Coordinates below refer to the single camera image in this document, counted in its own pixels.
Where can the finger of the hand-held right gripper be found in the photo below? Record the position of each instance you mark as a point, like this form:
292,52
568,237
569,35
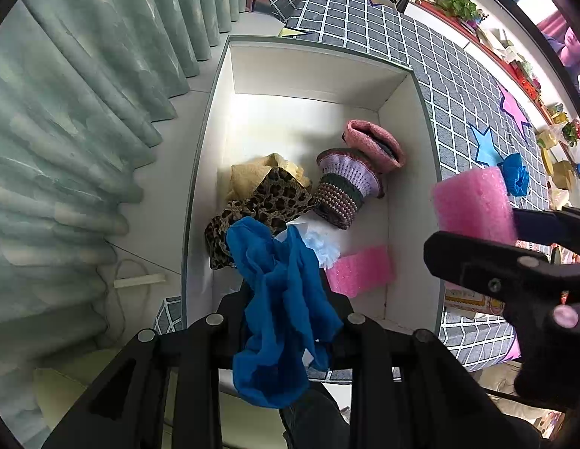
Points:
477,262
521,224

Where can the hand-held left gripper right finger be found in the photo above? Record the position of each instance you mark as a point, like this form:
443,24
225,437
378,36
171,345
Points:
360,341

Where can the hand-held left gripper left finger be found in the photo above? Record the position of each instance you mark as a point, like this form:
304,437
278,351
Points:
210,336

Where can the pink foam block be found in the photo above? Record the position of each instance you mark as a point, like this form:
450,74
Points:
472,201
360,269

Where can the large blue cloth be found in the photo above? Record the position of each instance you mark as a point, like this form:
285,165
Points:
280,299

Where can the leopard print cloth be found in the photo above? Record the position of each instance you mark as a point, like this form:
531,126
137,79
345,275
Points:
275,196

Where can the purple striped knit hat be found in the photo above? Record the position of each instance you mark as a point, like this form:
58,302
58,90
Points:
341,182

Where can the beige knit cloth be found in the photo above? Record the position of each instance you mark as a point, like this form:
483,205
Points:
247,175

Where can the white box with grey rim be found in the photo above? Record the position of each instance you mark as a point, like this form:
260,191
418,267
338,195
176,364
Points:
290,117

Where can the printed paper packet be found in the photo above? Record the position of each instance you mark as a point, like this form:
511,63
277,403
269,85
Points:
467,300

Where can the small blue cloth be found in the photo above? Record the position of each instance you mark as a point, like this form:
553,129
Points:
517,173

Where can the tan woven basket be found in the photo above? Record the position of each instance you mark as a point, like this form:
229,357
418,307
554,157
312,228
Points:
565,174

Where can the yellow cylinder object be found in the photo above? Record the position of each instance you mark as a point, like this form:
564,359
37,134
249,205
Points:
547,159

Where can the white power strip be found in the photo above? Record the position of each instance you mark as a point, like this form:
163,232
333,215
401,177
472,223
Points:
140,280

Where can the white fluffy puff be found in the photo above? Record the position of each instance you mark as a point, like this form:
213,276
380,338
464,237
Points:
322,245

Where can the red flower plant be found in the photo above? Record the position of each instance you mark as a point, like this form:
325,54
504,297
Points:
573,132

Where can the row of colourful packets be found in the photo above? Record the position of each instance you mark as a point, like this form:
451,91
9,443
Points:
514,63

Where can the pink knit hat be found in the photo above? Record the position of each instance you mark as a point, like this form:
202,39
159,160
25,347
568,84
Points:
364,133

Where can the red edged shelf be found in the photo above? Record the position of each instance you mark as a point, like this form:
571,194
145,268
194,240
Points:
481,39

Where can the pale green curtain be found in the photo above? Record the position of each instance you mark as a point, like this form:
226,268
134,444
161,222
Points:
74,126

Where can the yellow paper sheet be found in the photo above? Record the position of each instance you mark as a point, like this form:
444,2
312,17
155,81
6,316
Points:
290,32

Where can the wall screen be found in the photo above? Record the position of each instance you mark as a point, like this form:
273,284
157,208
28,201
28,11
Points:
547,14

